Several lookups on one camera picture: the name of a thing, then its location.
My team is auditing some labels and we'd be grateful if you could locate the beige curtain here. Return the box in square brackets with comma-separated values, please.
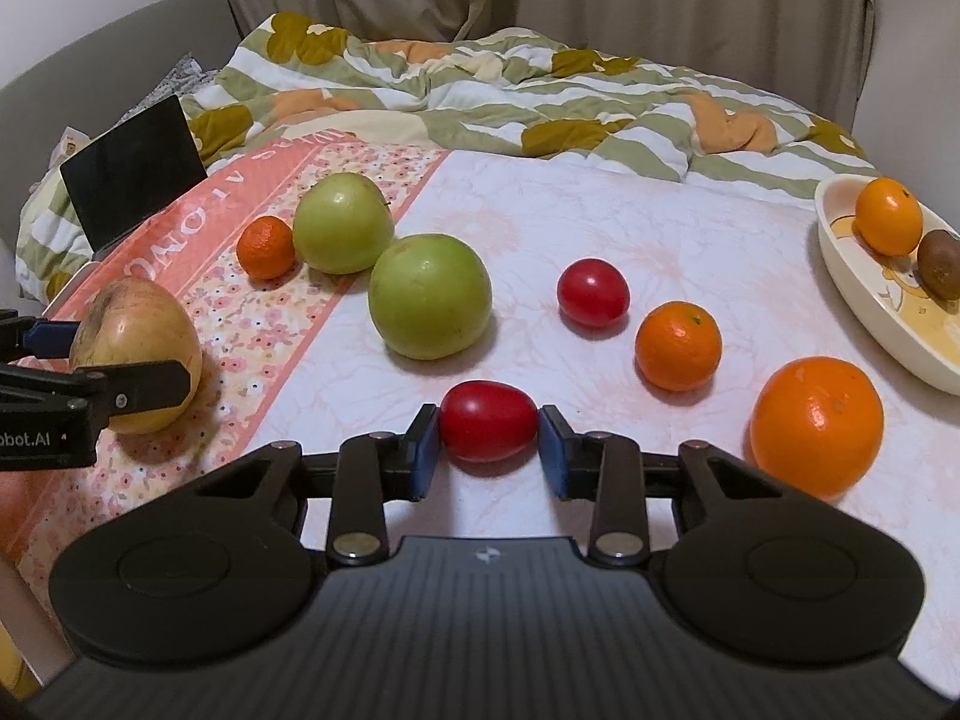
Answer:
[206, 0, 875, 140]

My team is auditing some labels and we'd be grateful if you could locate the medium orange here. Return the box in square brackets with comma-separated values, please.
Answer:
[855, 178, 924, 257]

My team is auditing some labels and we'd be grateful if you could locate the black tablet with case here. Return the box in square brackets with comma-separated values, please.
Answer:
[45, 95, 209, 316]

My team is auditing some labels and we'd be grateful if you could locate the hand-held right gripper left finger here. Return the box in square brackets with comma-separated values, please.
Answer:
[196, 403, 440, 565]

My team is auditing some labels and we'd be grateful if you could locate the cream oval bowl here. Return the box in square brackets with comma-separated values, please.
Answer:
[814, 174, 960, 395]

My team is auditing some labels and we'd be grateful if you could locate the round red tomato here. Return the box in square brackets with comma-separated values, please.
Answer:
[556, 258, 631, 329]

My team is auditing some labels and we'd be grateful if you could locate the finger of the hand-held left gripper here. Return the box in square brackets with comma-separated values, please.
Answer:
[0, 360, 191, 416]
[0, 309, 80, 361]

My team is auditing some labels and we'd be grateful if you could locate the large green apple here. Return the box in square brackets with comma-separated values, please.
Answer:
[367, 234, 493, 361]

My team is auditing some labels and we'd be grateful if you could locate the green striped floral quilt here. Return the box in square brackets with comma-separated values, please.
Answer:
[15, 11, 878, 305]

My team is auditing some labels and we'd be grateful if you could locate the yellow brown apple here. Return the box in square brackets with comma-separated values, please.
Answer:
[69, 276, 203, 436]

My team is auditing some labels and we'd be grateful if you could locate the grey patterned cloth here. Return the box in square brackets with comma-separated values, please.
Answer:
[154, 52, 218, 102]

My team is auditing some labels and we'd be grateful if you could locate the pink floral bed sheet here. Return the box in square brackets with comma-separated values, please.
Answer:
[0, 131, 960, 691]

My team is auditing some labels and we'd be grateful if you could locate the small dark orange mandarin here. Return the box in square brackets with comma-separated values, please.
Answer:
[236, 216, 298, 280]

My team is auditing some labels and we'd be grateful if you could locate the grey bed headboard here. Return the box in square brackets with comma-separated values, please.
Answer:
[0, 0, 241, 241]

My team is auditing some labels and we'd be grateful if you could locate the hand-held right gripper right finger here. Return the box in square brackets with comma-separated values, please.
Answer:
[538, 405, 782, 563]

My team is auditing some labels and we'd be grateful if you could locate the brown kiwi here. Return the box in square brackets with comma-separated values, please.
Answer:
[916, 229, 960, 299]

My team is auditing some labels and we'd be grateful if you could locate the green apple with stem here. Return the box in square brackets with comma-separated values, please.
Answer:
[292, 172, 395, 275]

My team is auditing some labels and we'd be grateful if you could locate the oblong red tomato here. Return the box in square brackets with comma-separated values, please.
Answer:
[439, 381, 539, 464]

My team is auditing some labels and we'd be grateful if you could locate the large orange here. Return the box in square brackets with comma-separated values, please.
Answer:
[750, 357, 886, 500]

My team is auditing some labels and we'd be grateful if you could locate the small white box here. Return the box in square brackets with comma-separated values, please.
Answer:
[52, 126, 91, 166]

